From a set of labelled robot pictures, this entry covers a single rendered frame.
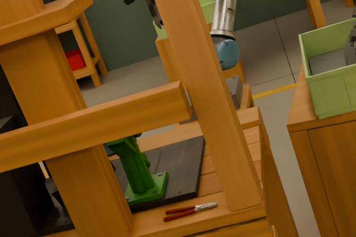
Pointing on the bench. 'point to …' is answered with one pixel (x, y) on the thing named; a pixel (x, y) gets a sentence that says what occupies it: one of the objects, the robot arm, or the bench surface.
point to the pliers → (187, 210)
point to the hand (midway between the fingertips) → (159, 24)
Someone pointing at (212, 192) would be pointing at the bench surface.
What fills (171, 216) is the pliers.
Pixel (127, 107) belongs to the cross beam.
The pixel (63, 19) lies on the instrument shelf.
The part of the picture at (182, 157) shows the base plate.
